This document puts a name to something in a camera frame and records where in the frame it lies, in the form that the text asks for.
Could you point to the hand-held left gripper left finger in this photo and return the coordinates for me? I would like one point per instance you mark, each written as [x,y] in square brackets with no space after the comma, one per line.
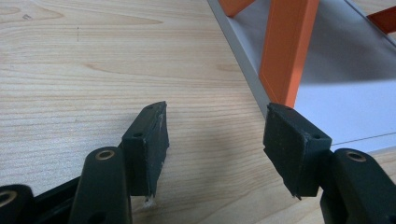
[144,155]

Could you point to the orange metal frame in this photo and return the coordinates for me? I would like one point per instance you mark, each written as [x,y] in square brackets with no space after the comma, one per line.
[288,46]

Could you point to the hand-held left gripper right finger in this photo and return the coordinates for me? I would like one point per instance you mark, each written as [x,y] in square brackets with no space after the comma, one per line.
[294,152]

